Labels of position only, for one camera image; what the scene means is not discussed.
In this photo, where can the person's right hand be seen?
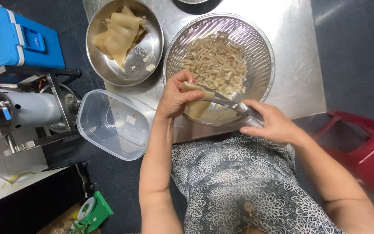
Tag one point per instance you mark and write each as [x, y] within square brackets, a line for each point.
[278, 125]

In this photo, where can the person's left hand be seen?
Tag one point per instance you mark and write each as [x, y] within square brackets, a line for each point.
[170, 100]

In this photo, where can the pale beige skin sheet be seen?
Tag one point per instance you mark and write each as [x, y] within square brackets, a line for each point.
[196, 109]

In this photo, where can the steel scissors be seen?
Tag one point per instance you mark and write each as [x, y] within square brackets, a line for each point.
[244, 112]

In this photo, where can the round steel bowl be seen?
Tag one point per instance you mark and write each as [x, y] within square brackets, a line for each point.
[144, 48]

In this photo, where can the pile of cut beige strips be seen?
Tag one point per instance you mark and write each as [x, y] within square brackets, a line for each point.
[216, 63]

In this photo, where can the clear plastic container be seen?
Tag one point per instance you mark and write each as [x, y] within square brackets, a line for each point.
[109, 130]

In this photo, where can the grey floral patterned dress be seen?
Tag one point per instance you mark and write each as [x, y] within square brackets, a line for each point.
[239, 182]

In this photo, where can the perforated steel colander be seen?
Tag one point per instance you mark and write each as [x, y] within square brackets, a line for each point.
[258, 48]

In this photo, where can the stack of beige skin sheets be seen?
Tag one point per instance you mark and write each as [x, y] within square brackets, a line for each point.
[118, 35]

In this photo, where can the small gold pendant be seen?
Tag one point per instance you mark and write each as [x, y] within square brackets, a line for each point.
[248, 206]

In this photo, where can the dark round pot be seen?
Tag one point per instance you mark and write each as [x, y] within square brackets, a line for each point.
[196, 7]

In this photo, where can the green kitchen scale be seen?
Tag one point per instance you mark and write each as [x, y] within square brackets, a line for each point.
[97, 211]

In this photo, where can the metal machine on steel stand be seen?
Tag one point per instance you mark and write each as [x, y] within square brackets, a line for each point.
[31, 109]

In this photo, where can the brown cardboard piece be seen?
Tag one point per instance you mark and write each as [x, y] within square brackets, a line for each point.
[58, 224]

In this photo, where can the black cabinet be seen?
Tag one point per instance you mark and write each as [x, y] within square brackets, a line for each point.
[34, 204]

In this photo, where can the blue cooler box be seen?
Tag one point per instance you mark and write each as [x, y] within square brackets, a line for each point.
[5, 42]

